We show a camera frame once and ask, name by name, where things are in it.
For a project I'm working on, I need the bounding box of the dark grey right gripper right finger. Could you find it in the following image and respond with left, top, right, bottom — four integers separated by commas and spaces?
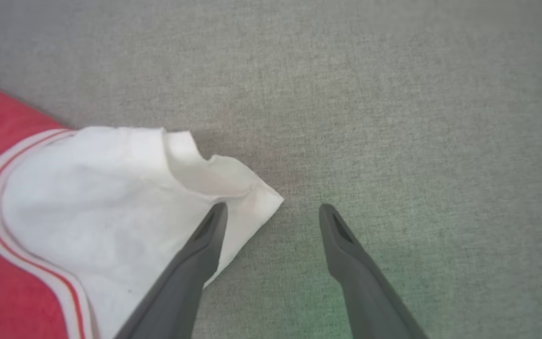
319, 203, 429, 339

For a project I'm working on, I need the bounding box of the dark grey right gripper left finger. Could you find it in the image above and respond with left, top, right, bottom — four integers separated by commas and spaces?
113, 202, 229, 339

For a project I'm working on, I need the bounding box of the red white short-sleeve shirt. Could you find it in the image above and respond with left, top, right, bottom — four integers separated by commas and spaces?
0, 79, 285, 339

